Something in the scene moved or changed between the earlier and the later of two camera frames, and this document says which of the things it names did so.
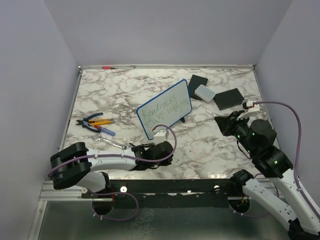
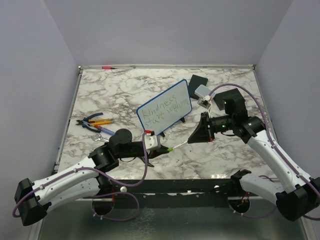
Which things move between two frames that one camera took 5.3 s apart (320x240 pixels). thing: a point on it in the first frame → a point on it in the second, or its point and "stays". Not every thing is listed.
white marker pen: [212, 114] → [180, 144]
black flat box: [195, 81] stays
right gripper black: [226, 123] → [201, 132]
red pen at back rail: [108, 67] stays
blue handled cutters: [83, 122] stays
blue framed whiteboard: [166, 108] stays
